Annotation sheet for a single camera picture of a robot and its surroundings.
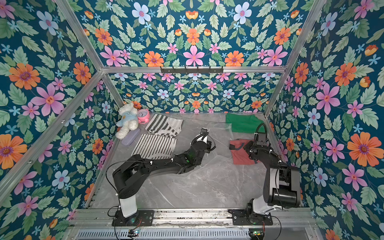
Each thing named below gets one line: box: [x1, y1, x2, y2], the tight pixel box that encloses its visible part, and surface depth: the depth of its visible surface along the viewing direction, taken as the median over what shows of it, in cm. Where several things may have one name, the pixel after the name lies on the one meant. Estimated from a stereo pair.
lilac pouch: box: [121, 128, 141, 146], surface depth 104 cm
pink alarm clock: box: [137, 108, 151, 124], surface depth 117 cm
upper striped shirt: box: [144, 113, 183, 138], surface depth 113 cm
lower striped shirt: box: [131, 133, 178, 160], surface depth 103 cm
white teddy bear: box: [115, 103, 139, 140], surface depth 109 cm
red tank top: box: [229, 139, 262, 165], surface depth 96 cm
